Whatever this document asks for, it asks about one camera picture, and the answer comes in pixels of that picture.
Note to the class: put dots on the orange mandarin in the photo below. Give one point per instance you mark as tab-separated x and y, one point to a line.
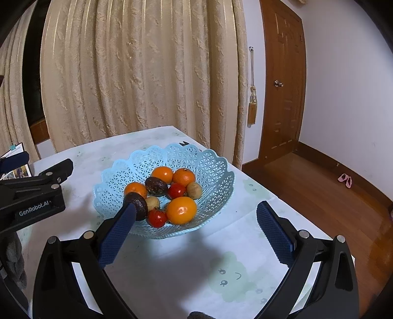
164	174
136	190
184	177

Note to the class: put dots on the person's right forearm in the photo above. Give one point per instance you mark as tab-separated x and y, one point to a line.
200	315

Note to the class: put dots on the brown wooden door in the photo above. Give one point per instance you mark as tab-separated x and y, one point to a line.
285	122

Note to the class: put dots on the tan round kiwi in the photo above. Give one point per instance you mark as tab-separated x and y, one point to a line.
152	202
194	189

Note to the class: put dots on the metal door knob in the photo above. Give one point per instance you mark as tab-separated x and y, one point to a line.
278	83

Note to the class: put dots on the wide beige curtain panel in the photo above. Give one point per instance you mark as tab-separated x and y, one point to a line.
138	67

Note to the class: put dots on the large orange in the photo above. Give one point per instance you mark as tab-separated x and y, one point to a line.
181	210

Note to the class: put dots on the light blue lattice basket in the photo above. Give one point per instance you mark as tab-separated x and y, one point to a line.
208	171

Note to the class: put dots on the small blue clip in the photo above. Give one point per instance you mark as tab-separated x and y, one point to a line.
13	147

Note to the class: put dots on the dark brown passion fruit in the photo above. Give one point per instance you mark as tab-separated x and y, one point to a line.
139	205
156	186

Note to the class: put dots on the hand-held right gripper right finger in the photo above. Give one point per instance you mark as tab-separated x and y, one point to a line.
274	234

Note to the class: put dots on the dark window with wooden frame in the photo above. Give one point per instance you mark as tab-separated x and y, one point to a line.
33	76

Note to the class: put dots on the narrow beige curtain panel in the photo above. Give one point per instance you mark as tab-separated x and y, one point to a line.
13	101

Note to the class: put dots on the pink slipper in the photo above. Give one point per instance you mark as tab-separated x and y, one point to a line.
342	177
348	183

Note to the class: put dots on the red tomato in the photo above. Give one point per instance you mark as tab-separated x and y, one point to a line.
157	217
177	190

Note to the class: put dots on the person's left forearm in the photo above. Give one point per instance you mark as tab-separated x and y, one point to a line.
15	260

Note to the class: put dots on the photo desk calendar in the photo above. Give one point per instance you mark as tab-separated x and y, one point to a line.
21	172

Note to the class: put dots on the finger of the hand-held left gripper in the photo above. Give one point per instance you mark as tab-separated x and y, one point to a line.
58	171
15	161

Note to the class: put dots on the beige curtain tieback tassel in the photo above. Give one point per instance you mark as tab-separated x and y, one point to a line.
252	104

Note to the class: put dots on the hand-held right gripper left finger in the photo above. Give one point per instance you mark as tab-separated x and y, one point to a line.
118	236

